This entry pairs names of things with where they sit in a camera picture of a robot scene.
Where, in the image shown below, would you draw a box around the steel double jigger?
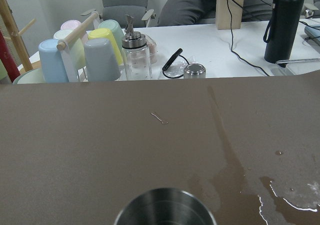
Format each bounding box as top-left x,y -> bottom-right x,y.
114,188 -> 217,225

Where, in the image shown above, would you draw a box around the small steel cap cup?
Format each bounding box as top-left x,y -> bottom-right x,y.
183,63 -> 206,79

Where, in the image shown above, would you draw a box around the glass oil dispenser bottle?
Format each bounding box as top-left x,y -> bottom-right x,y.
121,14 -> 152,81

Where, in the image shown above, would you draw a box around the grey plastic cup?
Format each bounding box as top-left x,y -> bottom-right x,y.
84,38 -> 121,82

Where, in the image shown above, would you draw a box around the green plastic cup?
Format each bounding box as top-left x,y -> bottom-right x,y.
98,19 -> 125,50

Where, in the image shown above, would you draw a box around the yellow plastic cup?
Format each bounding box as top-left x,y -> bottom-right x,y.
88,28 -> 123,66

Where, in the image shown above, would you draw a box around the seated person legs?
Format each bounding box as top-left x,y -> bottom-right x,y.
157,0 -> 273,27

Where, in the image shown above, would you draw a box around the blue plastic cup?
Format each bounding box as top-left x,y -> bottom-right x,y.
38,38 -> 69,83

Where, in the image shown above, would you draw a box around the grey office chair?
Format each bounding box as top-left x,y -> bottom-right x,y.
80,0 -> 157,28

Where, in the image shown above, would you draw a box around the wooden block stand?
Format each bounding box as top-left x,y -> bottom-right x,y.
215,0 -> 244,30

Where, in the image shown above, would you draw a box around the black thermos bottle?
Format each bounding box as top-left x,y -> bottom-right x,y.
263,0 -> 304,64

